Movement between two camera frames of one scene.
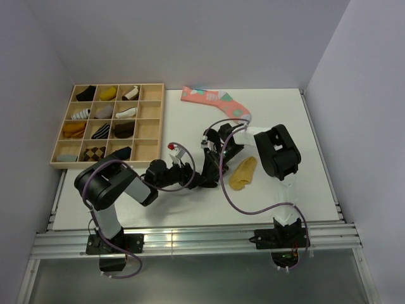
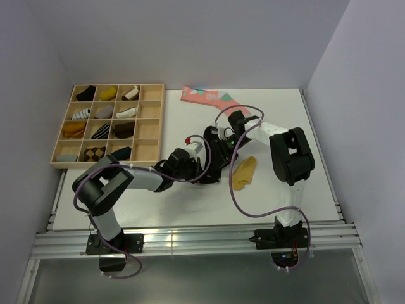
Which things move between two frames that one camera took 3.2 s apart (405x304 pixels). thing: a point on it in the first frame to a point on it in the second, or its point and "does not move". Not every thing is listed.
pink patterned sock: [219, 98] does not move
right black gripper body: [230, 152] to [233, 142]
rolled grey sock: [105, 113] does not move
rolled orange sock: [74, 130] does not move
